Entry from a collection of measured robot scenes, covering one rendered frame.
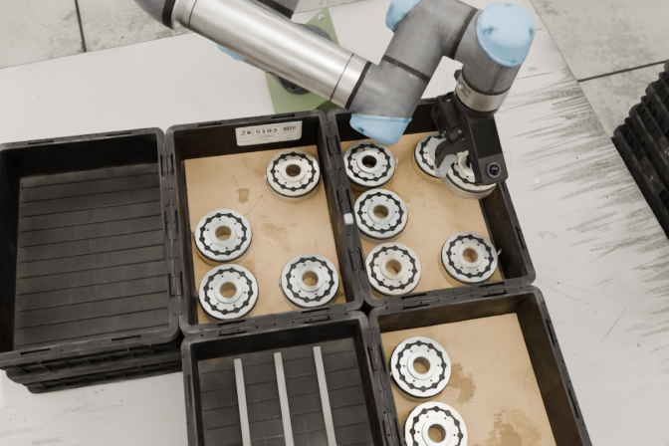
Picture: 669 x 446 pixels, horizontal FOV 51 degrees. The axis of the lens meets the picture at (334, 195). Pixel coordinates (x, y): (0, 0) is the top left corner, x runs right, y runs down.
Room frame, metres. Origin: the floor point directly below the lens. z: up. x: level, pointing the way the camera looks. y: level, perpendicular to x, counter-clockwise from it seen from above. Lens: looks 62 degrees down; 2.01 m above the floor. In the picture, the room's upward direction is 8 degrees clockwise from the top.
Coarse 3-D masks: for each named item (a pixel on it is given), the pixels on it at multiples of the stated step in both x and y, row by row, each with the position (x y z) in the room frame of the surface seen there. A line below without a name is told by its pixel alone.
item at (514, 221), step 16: (448, 96) 0.84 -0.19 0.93; (336, 112) 0.76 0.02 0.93; (336, 128) 0.73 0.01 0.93; (336, 144) 0.70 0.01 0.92; (336, 160) 0.66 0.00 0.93; (352, 208) 0.57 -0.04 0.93; (512, 208) 0.61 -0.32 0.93; (512, 224) 0.58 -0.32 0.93; (352, 240) 0.50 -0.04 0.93; (528, 256) 0.52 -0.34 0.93; (528, 272) 0.49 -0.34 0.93; (368, 288) 0.42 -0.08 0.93; (448, 288) 0.44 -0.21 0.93; (464, 288) 0.44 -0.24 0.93; (480, 288) 0.45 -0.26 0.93; (496, 288) 0.45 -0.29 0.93; (368, 304) 0.39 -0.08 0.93; (384, 304) 0.40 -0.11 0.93
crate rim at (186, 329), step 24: (216, 120) 0.71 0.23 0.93; (240, 120) 0.71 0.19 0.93; (264, 120) 0.72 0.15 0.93; (168, 144) 0.64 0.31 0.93; (168, 168) 0.59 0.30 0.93; (336, 168) 0.64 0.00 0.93; (336, 192) 0.60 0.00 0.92; (360, 288) 0.42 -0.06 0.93; (288, 312) 0.36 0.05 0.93; (312, 312) 0.37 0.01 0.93; (336, 312) 0.37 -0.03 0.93
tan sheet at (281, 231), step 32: (192, 160) 0.67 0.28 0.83; (224, 160) 0.68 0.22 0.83; (256, 160) 0.69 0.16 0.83; (192, 192) 0.60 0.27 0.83; (224, 192) 0.61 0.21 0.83; (256, 192) 0.62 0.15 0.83; (320, 192) 0.64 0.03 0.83; (192, 224) 0.54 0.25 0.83; (256, 224) 0.56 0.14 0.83; (288, 224) 0.57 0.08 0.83; (320, 224) 0.57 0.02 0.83; (256, 256) 0.49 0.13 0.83; (288, 256) 0.50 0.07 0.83
